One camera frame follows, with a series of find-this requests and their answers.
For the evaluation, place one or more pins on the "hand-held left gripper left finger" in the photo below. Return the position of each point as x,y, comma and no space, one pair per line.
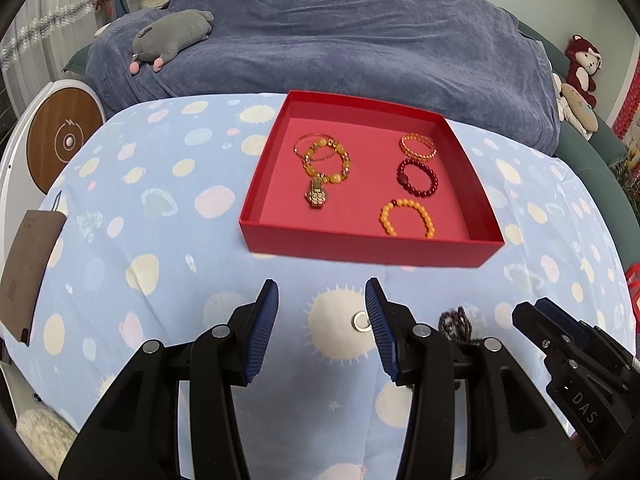
260,330

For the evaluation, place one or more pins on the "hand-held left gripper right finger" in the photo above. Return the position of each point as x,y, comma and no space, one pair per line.
382,330

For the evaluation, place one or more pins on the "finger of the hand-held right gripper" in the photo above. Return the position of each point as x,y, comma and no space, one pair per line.
562,312
530,317

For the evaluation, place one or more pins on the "gold watch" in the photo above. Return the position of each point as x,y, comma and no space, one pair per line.
317,197

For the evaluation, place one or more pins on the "red cardboard box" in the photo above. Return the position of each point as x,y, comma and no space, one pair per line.
360,175

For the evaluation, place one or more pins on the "thin gold bangle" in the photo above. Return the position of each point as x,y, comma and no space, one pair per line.
296,147

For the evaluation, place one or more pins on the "red plastic bag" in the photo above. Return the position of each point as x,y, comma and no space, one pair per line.
634,285

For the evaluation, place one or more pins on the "green sofa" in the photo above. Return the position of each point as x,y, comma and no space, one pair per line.
595,155

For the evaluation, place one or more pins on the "beige plush toy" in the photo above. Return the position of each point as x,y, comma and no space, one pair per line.
580,110

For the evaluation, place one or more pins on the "small white plush toy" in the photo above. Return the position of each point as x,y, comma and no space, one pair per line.
557,95

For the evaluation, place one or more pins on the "red monkey plush toy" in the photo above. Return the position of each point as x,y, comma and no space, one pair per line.
582,75

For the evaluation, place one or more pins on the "brown card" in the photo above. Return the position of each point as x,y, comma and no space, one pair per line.
25,270

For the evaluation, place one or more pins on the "white fluffy cushion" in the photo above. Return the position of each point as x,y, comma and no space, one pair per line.
42,440

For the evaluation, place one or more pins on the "white plastic object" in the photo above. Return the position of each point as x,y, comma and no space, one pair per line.
20,390

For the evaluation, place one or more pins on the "round white wooden-faced device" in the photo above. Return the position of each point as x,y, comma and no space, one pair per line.
60,135

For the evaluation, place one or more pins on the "blue blanket covered sofa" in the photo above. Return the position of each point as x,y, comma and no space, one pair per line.
350,35

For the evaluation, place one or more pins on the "grey plush toy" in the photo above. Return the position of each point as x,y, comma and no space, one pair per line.
175,30

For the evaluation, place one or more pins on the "white curtain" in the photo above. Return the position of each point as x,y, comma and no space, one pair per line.
35,70

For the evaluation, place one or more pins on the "silver tinsel garland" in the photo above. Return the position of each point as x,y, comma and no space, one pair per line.
50,27

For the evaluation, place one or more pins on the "red patterned wall hanging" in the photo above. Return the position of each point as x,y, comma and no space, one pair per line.
627,105

